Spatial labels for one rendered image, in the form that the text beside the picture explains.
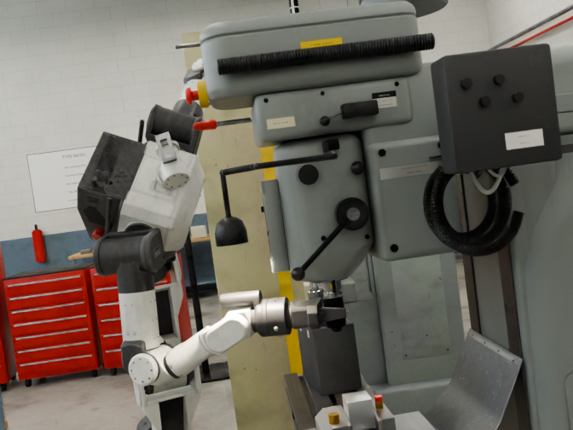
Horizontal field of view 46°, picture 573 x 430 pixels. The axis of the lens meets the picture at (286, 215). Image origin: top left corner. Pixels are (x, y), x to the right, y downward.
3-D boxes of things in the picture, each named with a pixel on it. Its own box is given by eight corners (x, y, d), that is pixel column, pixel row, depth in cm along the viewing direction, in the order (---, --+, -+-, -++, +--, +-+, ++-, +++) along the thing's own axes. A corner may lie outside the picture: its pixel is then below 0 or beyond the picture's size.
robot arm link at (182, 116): (163, 117, 203) (150, 142, 193) (167, 92, 198) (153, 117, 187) (200, 128, 204) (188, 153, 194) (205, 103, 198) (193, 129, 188)
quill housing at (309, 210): (295, 289, 144) (274, 141, 142) (286, 276, 165) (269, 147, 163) (382, 276, 146) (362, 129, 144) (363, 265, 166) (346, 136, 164)
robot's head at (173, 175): (161, 194, 172) (164, 174, 165) (153, 163, 177) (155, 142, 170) (186, 191, 175) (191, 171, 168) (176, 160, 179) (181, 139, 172)
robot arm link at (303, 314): (315, 298, 150) (263, 303, 152) (320, 340, 150) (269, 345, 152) (321, 287, 162) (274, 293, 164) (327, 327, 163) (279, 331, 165)
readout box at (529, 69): (458, 174, 118) (443, 54, 117) (442, 175, 127) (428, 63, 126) (567, 159, 119) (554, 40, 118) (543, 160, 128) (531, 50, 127)
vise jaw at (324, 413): (325, 449, 132) (322, 429, 132) (315, 427, 145) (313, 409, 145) (355, 444, 133) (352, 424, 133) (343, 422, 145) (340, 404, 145)
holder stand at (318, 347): (321, 397, 186) (311, 325, 185) (303, 375, 207) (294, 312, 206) (362, 388, 188) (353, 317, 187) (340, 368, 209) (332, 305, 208)
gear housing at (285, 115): (259, 142, 140) (252, 94, 140) (255, 148, 165) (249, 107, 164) (415, 122, 143) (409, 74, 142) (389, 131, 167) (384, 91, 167)
